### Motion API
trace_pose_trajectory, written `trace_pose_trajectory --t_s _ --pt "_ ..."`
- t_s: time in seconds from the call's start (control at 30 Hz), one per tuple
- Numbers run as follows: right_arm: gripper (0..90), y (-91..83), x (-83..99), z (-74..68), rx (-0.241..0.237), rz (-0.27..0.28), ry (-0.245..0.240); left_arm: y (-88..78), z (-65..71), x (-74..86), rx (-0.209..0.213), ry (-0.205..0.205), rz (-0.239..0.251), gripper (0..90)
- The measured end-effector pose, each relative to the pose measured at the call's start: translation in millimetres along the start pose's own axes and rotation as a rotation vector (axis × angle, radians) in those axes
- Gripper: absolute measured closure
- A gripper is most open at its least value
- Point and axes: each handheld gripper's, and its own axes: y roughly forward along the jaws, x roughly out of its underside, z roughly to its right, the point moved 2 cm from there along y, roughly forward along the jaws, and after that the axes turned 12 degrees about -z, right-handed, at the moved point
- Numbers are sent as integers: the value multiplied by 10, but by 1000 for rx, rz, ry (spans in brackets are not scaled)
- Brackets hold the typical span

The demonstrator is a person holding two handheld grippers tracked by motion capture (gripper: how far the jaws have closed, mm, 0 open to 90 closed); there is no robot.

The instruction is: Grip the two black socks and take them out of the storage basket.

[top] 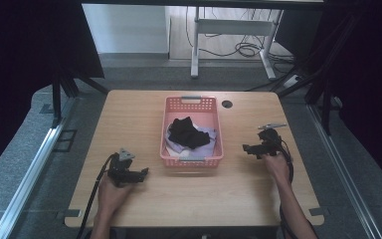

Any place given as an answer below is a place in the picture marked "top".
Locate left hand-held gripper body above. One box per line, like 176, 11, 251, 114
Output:
106, 147, 137, 187

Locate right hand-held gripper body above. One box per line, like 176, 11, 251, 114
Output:
257, 122, 288, 157

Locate pink plastic basket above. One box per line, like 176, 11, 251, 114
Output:
159, 96, 225, 168

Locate black cloth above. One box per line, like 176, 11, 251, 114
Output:
167, 116, 211, 150

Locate person's right hand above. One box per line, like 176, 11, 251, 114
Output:
262, 152, 293, 187

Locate person's left hand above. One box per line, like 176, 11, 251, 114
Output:
96, 172, 134, 217

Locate lavender cloth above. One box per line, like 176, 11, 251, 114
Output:
164, 123, 219, 159

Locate white power strip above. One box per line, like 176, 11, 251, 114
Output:
283, 74, 303, 90

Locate black metal stand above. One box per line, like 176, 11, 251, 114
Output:
50, 64, 109, 124
277, 13, 356, 135

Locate dark curtain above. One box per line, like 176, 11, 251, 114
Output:
0, 0, 105, 183
321, 0, 382, 197

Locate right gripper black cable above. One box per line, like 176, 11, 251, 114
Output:
278, 140, 300, 239

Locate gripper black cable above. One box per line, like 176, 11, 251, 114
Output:
76, 152, 117, 239
278, 140, 300, 239

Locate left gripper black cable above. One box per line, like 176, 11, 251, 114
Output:
76, 152, 117, 239

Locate aluminium floor rail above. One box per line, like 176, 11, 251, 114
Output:
0, 97, 80, 239
305, 103, 382, 239

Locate black floor cables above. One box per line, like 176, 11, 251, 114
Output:
184, 6, 295, 65

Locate white desk frame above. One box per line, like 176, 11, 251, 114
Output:
190, 7, 279, 81

